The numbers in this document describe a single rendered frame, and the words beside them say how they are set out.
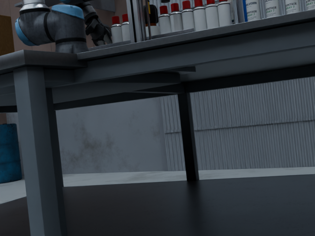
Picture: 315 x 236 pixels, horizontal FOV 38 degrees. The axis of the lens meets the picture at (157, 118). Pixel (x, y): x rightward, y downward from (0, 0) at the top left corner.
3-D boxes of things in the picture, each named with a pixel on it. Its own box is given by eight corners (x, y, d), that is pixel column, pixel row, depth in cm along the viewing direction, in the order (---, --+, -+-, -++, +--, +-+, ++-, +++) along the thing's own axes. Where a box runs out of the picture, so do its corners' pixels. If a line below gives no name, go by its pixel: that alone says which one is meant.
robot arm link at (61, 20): (77, 35, 168) (73, -2, 168) (45, 41, 172) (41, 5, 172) (92, 40, 179) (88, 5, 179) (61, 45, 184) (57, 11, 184)
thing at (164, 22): (176, 53, 199) (171, 6, 199) (171, 52, 194) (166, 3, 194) (165, 55, 201) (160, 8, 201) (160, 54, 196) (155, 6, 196)
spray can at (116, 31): (128, 61, 208) (123, 16, 208) (122, 61, 203) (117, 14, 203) (118, 63, 210) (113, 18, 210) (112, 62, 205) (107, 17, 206)
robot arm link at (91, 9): (86, 3, 210) (74, 15, 213) (92, 11, 209) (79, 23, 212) (95, 7, 217) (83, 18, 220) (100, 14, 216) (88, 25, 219)
